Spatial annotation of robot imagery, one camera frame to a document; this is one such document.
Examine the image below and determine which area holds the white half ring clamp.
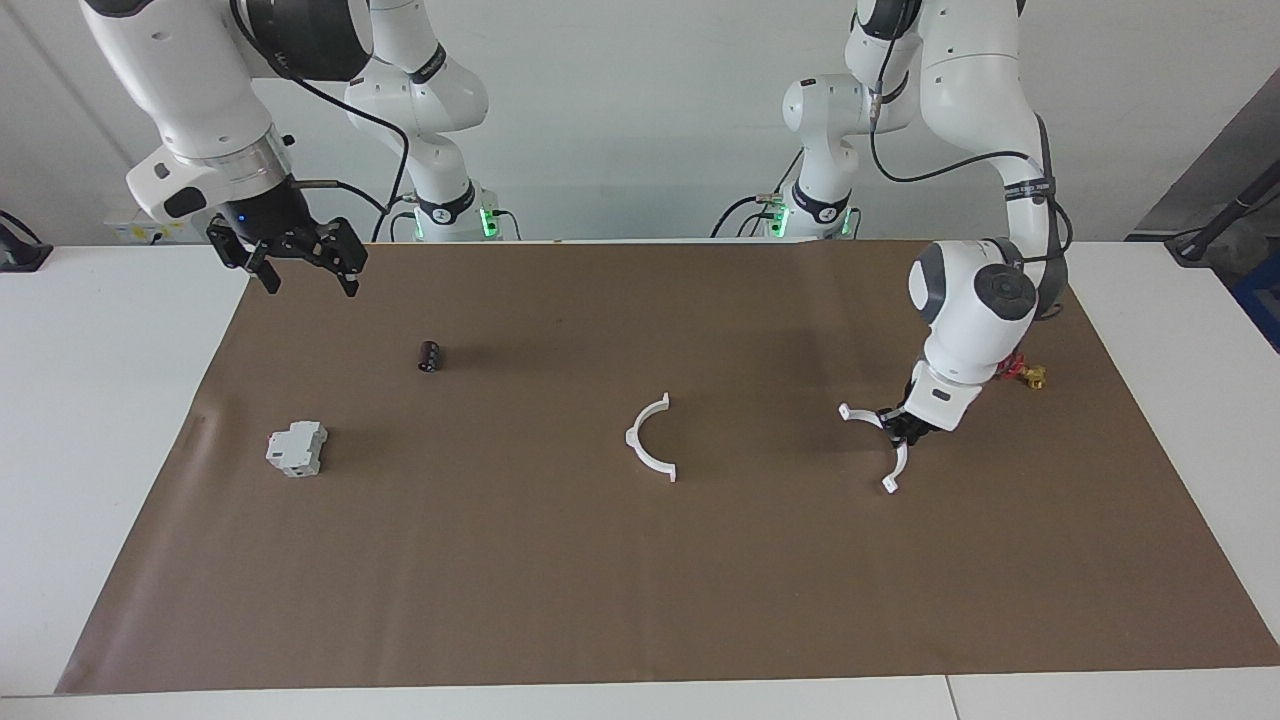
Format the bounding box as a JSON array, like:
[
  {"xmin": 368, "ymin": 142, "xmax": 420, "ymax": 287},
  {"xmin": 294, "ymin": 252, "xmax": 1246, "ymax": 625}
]
[
  {"xmin": 838, "ymin": 402, "xmax": 911, "ymax": 494},
  {"xmin": 625, "ymin": 393, "xmax": 678, "ymax": 483}
]

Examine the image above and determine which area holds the white power strip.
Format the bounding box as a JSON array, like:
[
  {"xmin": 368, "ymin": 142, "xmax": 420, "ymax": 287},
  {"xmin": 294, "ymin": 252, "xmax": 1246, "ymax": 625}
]
[{"xmin": 105, "ymin": 208, "xmax": 213, "ymax": 245}]

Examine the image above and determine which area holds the white circuit breaker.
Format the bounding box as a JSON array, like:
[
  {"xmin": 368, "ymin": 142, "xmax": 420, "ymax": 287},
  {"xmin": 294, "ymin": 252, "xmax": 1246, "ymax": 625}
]
[{"xmin": 265, "ymin": 421, "xmax": 329, "ymax": 478}]

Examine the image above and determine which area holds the brown paper mat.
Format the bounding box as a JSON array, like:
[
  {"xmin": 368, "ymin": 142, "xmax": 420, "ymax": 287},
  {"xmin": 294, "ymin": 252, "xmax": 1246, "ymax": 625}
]
[{"xmin": 55, "ymin": 238, "xmax": 1280, "ymax": 696}]

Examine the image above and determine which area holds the black stand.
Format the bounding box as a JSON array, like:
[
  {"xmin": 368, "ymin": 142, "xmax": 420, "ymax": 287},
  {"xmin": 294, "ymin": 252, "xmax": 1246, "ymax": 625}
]
[{"xmin": 1165, "ymin": 160, "xmax": 1280, "ymax": 266}]

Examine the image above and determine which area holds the blue box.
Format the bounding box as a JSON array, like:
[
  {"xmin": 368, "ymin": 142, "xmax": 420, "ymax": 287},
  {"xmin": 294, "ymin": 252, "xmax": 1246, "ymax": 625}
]
[{"xmin": 1230, "ymin": 255, "xmax": 1280, "ymax": 353}]

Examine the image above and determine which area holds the dark grey partition panel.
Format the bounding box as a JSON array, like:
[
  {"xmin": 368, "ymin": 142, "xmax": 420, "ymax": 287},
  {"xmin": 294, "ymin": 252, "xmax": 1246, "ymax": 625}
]
[{"xmin": 1135, "ymin": 70, "xmax": 1280, "ymax": 243}]

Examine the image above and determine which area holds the black right base cable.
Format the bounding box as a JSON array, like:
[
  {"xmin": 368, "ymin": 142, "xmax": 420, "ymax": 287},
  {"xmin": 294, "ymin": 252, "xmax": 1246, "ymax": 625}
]
[{"xmin": 371, "ymin": 193, "xmax": 419, "ymax": 244}]

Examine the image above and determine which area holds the black base cable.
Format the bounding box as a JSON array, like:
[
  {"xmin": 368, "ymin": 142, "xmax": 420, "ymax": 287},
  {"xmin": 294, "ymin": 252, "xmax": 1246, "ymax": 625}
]
[
  {"xmin": 371, "ymin": 193, "xmax": 419, "ymax": 244},
  {"xmin": 711, "ymin": 193, "xmax": 781, "ymax": 239}
]

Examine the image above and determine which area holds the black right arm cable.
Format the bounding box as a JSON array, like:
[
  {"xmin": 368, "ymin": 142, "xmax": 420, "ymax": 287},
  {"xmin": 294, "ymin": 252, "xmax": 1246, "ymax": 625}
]
[{"xmin": 230, "ymin": 0, "xmax": 412, "ymax": 216}]

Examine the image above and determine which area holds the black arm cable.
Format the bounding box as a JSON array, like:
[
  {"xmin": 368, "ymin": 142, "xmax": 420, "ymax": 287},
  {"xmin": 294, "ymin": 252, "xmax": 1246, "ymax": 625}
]
[
  {"xmin": 230, "ymin": 0, "xmax": 412, "ymax": 216},
  {"xmin": 868, "ymin": 0, "xmax": 1075, "ymax": 321}
]

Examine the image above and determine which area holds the black clamp mount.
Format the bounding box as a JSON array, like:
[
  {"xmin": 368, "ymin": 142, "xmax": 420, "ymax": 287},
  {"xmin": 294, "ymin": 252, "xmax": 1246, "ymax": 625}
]
[{"xmin": 0, "ymin": 208, "xmax": 54, "ymax": 273}]

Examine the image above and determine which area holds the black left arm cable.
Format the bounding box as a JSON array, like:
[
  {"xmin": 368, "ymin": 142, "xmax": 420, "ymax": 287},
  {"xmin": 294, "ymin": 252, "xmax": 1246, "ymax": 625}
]
[{"xmin": 868, "ymin": 0, "xmax": 1075, "ymax": 321}]

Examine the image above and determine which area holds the black left base cable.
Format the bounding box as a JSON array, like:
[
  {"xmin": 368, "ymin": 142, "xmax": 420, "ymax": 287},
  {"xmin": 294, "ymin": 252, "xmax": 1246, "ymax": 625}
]
[{"xmin": 711, "ymin": 193, "xmax": 781, "ymax": 239}]

